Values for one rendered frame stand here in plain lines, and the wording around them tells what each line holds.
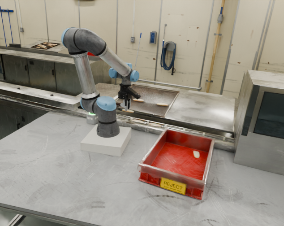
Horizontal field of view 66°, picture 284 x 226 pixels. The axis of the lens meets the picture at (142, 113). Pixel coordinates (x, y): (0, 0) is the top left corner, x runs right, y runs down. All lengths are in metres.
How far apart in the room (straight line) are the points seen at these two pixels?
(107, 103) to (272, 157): 0.98
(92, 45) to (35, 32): 6.28
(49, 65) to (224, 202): 4.36
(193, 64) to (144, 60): 1.21
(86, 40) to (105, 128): 0.52
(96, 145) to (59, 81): 3.59
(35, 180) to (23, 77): 4.47
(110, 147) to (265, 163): 0.89
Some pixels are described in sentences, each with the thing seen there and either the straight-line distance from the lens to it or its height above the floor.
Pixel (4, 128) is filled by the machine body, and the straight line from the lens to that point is 2.62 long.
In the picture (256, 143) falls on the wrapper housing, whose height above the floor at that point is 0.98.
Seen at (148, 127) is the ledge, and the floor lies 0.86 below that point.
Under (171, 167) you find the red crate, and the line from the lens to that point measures 1.27.
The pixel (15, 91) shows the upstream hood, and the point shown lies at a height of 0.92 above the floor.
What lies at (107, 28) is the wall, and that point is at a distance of 5.96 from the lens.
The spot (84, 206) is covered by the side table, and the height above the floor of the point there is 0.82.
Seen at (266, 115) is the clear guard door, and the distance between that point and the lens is 1.33.
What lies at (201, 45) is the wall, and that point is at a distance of 5.21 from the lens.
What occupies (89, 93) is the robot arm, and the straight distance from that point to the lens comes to 1.41.
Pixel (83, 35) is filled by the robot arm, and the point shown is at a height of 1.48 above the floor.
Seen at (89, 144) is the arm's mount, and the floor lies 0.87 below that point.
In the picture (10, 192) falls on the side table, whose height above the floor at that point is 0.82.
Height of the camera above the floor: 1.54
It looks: 21 degrees down
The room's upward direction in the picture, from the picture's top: 4 degrees clockwise
